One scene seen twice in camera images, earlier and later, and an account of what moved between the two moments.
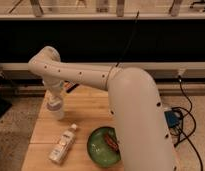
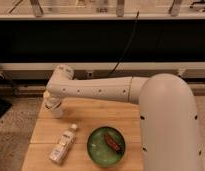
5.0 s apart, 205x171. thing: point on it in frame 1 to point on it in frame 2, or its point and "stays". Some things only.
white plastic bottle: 62,145 stays
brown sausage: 111,141 stays
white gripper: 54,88 to 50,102
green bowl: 99,150 stays
